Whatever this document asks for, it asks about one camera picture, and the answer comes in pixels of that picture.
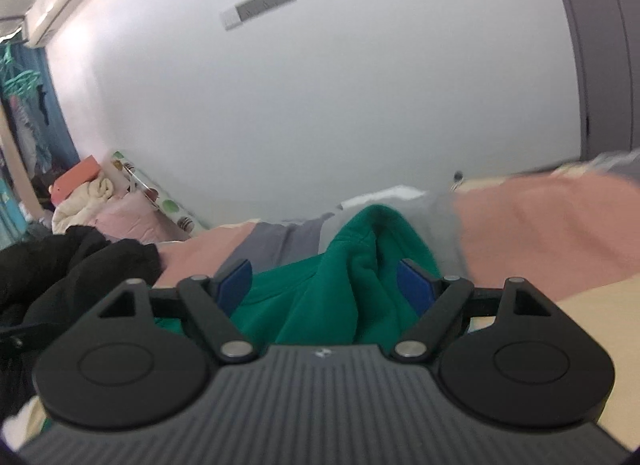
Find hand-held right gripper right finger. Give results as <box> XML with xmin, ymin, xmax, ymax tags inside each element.
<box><xmin>391</xmin><ymin>259</ymin><xmax>557</xmax><ymax>365</ymax></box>

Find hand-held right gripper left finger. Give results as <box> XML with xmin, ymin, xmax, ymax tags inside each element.
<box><xmin>97</xmin><ymin>259</ymin><xmax>258</xmax><ymax>365</ymax></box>

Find green hooded sweatshirt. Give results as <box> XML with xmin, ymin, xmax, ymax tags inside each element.
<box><xmin>152</xmin><ymin>204</ymin><xmax>443</xmax><ymax>346</ymax></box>

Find green clothes hangers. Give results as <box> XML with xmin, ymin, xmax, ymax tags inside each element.
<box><xmin>0</xmin><ymin>42</ymin><xmax>45</xmax><ymax>96</ymax></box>

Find polka dot cloth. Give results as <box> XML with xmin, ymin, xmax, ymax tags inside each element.
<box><xmin>111</xmin><ymin>150</ymin><xmax>209</xmax><ymax>237</ymax></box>

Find pink quilt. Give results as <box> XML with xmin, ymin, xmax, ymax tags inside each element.
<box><xmin>94</xmin><ymin>190</ymin><xmax>192</xmax><ymax>246</ymax></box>

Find pink grey cream bed sheet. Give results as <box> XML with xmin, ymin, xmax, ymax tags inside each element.
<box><xmin>0</xmin><ymin>148</ymin><xmax>640</xmax><ymax>451</ymax></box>

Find black clothing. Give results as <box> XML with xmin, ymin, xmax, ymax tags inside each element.
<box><xmin>0</xmin><ymin>225</ymin><xmax>163</xmax><ymax>421</ymax></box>

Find cream fluffy blanket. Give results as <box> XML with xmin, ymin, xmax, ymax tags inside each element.
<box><xmin>51</xmin><ymin>178</ymin><xmax>119</xmax><ymax>236</ymax></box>

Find coral folded cloth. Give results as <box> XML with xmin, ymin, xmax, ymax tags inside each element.
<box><xmin>51</xmin><ymin>155</ymin><xmax>102</xmax><ymax>203</ymax></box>

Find blue curtain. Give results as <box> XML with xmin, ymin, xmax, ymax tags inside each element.
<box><xmin>0</xmin><ymin>40</ymin><xmax>81</xmax><ymax>246</ymax></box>

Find grey wardrobe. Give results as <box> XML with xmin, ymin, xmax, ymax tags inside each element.
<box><xmin>545</xmin><ymin>0</ymin><xmax>640</xmax><ymax>166</ymax></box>

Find white wall switch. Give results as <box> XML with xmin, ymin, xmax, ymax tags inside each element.
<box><xmin>219</xmin><ymin>6</ymin><xmax>243</xmax><ymax>32</ymax></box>

